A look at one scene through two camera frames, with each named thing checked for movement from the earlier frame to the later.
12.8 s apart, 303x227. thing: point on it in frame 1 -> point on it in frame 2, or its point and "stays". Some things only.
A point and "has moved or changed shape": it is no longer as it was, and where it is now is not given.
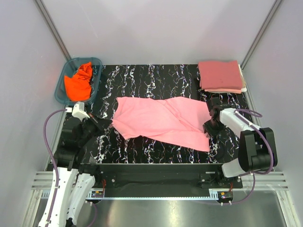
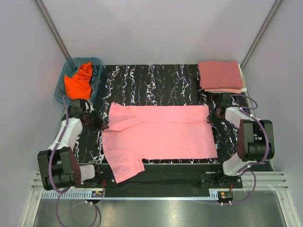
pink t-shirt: (175, 120) has moved or changed shape
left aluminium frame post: (41, 6) stays
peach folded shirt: (225, 90) stays
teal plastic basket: (68, 70) stays
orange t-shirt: (77, 87) stays
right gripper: (207, 128) -> (210, 118)
